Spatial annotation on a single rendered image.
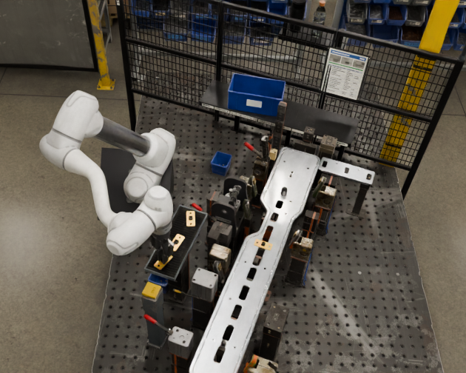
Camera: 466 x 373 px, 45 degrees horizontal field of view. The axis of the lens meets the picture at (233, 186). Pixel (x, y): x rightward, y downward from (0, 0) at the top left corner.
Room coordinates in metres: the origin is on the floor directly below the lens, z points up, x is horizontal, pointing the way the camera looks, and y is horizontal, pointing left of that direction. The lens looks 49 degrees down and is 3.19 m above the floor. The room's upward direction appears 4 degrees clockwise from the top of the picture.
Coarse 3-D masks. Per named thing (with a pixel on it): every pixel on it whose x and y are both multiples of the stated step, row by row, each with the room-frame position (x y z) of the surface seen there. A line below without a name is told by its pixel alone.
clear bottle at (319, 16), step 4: (320, 4) 2.61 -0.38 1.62; (324, 4) 2.61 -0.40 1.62; (320, 8) 2.61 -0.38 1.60; (324, 8) 2.62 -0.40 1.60; (316, 12) 2.61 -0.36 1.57; (320, 12) 2.60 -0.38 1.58; (324, 12) 2.60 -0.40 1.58; (316, 16) 2.60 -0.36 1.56; (320, 16) 2.59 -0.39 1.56; (324, 16) 2.60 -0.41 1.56; (316, 20) 2.60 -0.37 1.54; (320, 20) 2.59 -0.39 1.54; (324, 20) 2.60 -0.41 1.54; (316, 32) 2.59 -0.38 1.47; (320, 32) 2.59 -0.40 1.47; (320, 36) 2.60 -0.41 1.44
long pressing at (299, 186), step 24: (288, 168) 2.03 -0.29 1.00; (312, 168) 2.04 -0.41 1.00; (264, 192) 1.85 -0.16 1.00; (288, 192) 1.86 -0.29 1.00; (288, 216) 1.71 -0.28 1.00; (240, 264) 1.41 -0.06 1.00; (264, 264) 1.42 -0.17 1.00; (240, 288) 1.29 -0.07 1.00; (264, 288) 1.30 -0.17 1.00; (216, 312) 1.16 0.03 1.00; (240, 312) 1.17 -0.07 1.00; (216, 336) 1.05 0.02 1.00; (240, 336) 1.06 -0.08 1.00; (192, 360) 0.94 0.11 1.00; (240, 360) 0.96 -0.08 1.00
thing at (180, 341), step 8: (176, 328) 1.04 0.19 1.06; (176, 336) 1.01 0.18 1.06; (184, 336) 1.01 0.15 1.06; (192, 336) 1.02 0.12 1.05; (176, 344) 0.98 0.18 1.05; (184, 344) 0.98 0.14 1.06; (192, 344) 1.02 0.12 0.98; (176, 352) 0.98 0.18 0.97; (184, 352) 0.97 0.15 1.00; (176, 360) 0.99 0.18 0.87; (184, 360) 0.98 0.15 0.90; (176, 368) 0.98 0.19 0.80; (184, 368) 0.98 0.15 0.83
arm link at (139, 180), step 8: (136, 168) 1.89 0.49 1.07; (128, 176) 1.84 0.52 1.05; (136, 176) 1.83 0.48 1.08; (144, 176) 1.83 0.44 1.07; (152, 176) 1.86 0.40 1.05; (160, 176) 1.89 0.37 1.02; (128, 184) 1.79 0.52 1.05; (136, 184) 1.79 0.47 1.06; (144, 184) 1.79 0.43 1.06; (152, 184) 1.82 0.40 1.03; (128, 192) 1.77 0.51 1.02; (136, 192) 1.76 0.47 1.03; (144, 192) 1.77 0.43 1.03; (136, 200) 1.75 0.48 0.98
